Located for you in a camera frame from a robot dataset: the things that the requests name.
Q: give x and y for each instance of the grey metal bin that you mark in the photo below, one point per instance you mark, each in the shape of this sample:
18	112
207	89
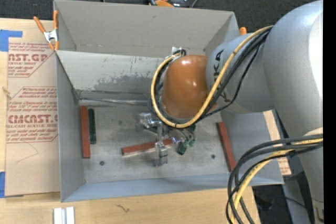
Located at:
118	173

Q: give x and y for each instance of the brown cardboard board red print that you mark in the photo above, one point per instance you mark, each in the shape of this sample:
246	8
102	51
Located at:
31	102

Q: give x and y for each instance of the red-brown flat block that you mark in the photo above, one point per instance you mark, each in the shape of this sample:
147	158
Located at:
225	144
136	149
85	133

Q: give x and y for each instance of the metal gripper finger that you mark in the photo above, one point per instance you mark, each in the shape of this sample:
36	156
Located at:
161	155
145	120

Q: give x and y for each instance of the dark green flat block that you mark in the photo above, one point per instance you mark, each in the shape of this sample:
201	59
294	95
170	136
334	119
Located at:
92	126

